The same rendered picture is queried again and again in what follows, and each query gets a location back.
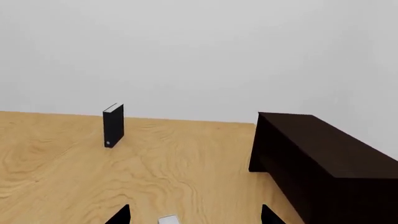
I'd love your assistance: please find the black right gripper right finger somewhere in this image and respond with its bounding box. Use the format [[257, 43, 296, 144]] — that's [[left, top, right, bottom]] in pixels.
[[261, 203, 283, 224]]

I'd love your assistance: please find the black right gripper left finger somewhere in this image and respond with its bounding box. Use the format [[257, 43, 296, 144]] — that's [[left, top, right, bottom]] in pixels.
[[104, 203, 131, 224]]

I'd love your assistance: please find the dark brown wooden cabinet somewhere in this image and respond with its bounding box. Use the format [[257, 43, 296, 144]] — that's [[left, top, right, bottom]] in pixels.
[[248, 111, 398, 224]]

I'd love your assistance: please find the black upright book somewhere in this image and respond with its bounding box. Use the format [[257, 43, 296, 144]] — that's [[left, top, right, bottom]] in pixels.
[[103, 103, 125, 149]]

